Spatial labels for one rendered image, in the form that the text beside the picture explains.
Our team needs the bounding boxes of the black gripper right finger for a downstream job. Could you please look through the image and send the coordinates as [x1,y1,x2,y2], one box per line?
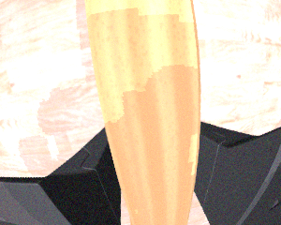
[194,120,281,225]

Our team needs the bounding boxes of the light wooden rail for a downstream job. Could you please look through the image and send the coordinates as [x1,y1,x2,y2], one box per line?
[84,0,201,225]

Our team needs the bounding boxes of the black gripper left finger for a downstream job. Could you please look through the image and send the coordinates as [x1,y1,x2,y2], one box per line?
[0,127,122,225]

